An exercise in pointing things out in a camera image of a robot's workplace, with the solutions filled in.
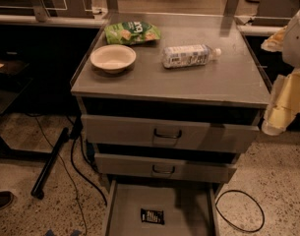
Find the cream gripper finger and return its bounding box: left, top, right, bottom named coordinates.
left=262, top=68, right=300, bottom=136
left=261, top=27, right=286, bottom=52

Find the black rxbar chocolate wrapper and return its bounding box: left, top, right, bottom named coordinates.
left=141, top=208, right=164, bottom=225

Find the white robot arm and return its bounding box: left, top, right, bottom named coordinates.
left=261, top=10, right=300, bottom=136

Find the grey top drawer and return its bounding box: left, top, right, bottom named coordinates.
left=82, top=114, right=259, bottom=153

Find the grey drawer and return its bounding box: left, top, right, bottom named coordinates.
left=102, top=178, right=219, bottom=236
left=95, top=153, right=236, bottom=183
left=82, top=114, right=259, bottom=153

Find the grey metal drawer cabinet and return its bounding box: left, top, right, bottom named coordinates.
left=70, top=12, right=272, bottom=236

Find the grey middle drawer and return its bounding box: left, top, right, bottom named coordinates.
left=95, top=153, right=236, bottom=183

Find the grey bottom drawer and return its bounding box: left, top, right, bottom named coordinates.
left=102, top=178, right=219, bottom=236

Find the clear plastic water bottle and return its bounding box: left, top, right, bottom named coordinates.
left=162, top=44, right=221, bottom=69

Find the green snack bag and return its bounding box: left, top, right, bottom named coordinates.
left=104, top=22, right=161, bottom=45

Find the white paper bowl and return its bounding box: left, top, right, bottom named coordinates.
left=90, top=44, right=137, bottom=74

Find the dark side table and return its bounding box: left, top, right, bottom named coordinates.
left=0, top=51, right=32, bottom=114

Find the dark shoe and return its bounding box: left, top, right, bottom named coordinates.
left=0, top=191, right=14, bottom=209

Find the black cable loop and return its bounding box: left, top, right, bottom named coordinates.
left=214, top=189, right=266, bottom=234

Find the black floor cable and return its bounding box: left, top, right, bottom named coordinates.
left=25, top=113, right=108, bottom=236

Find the black table leg frame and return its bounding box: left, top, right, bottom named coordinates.
left=0, top=128, right=69, bottom=200

